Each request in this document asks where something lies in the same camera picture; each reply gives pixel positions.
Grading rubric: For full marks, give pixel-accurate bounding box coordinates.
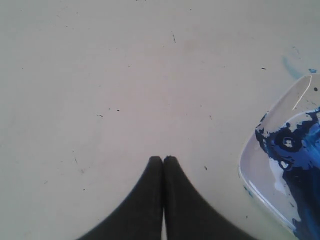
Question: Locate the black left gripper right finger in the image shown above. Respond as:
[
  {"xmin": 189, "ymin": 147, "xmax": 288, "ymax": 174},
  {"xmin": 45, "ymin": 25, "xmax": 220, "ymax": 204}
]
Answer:
[{"xmin": 163, "ymin": 156, "xmax": 254, "ymax": 240}]

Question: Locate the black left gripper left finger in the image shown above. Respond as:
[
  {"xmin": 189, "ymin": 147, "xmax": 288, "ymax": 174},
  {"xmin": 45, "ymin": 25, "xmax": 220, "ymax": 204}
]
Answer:
[{"xmin": 80, "ymin": 156, "xmax": 163, "ymax": 240}]

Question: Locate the white square paint plate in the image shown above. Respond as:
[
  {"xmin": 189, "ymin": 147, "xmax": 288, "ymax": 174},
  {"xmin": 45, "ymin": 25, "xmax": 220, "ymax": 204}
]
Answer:
[{"xmin": 238, "ymin": 73, "xmax": 320, "ymax": 240}]

